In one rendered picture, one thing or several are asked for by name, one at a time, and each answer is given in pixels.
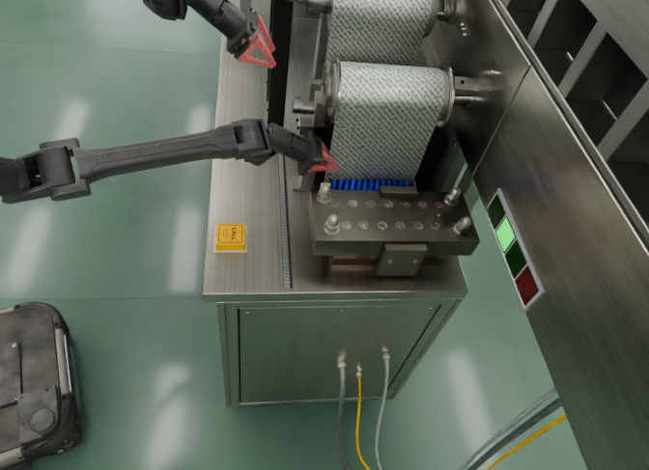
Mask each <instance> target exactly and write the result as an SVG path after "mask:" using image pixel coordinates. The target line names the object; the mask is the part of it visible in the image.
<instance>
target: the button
mask: <svg viewBox="0 0 649 470"><path fill-rule="evenodd" d="M244 233H245V225H244V224H234V223H217V227H216V243H215V246H216V250H244Z"/></svg>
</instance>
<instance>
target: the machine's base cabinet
mask: <svg viewBox="0 0 649 470"><path fill-rule="evenodd" d="M462 301H463V298H446V299H384V300H323V301H261V302H217V313H218V324H219V336H220V347H221V359H222V370H223V381H224V393H225V403H226V408H230V407H246V406H266V405H285V404H305V403H324V402H339V398H340V370H338V367H337V365H338V364H339V363H346V364H347V368H346V369H345V401H358V378H356V375H355V374H356V373H358V372H361V373H362V377H361V378H360V381H361V401H381V400H382V395H383V389H384V380H385V361H384V360H383V359H382V356H383V355H384V354H385V353H388V354H390V359H389V360H388V386H387V394H386V400H394V398H395V397H396V395H397V394H398V392H399V391H400V390H401V388H402V387H403V385H404V384H405V382H406V381H407V380H408V378H409V376H410V375H411V373H412V372H413V370H414V369H415V368H416V366H417V365H418V363H419V362H420V360H421V359H422V358H423V356H424V355H425V353H426V352H427V350H428V349H429V348H430V346H431V345H432V343H433V342H434V340H435V339H436V337H437V336H438V334H439V333H440V331H441V330H442V328H443V327H444V326H445V324H446V323H447V321H448V320H449V319H450V318H451V316H452V315H453V314H454V312H455V311H456V309H457V308H458V306H459V305H460V304H461V302H462Z"/></svg>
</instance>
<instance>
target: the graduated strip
mask: <svg viewBox="0 0 649 470"><path fill-rule="evenodd" d="M277 155H278V176H279V197H280V217H281V238H282V259H283V280H284V289H292V288H293V274H292V258H291V241H290V226H289V210H288V194H287V178H286V162H285V155H283V154H281V153H279V152H278V153H277Z"/></svg>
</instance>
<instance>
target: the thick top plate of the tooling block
mask: <svg viewBox="0 0 649 470"><path fill-rule="evenodd" d="M319 190H320V189H311V190H310V196H309V203H308V209H309V219H310V230H311V239H312V250H313V256H380V255H381V252H382V250H383V247H384V245H385V243H401V244H426V246H427V250H428V251H427V253H426V255H425V256H471V255H472V254H473V252H474V250H475V249H476V247H477V246H478V244H479V242H480V238H479V236H478V234H477V231H476V229H475V226H474V223H473V220H472V218H471V215H470V212H469V209H468V207H467V204H466V200H465V197H464V194H463V192H461V194H460V198H459V202H458V204H457V205H456V206H449V205H447V204H446V203H445V202H444V197H445V196H446V195H447V194H448V192H422V191H417V193H418V194H417V196H416V198H384V197H380V194H379V191H378V190H334V189H330V192H331V201H330V202H329V203H327V204H321V203H319V202H318V201H317V198H316V197H317V194H318V192H319ZM332 214H335V215H337V216H338V217H339V222H340V226H339V228H340V230H339V233H338V234H336V235H329V234H327V233H326V232H325V229H324V226H325V222H326V221H327V219H328V217H329V216H330V215H332ZM464 216H468V217H469V218H470V219H471V224H470V227H469V230H468V234H467V235H458V234H457V233H456V232H455V231H454V226H455V225H456V224H457V223H458V221H459V220H461V218H462V217H464Z"/></svg>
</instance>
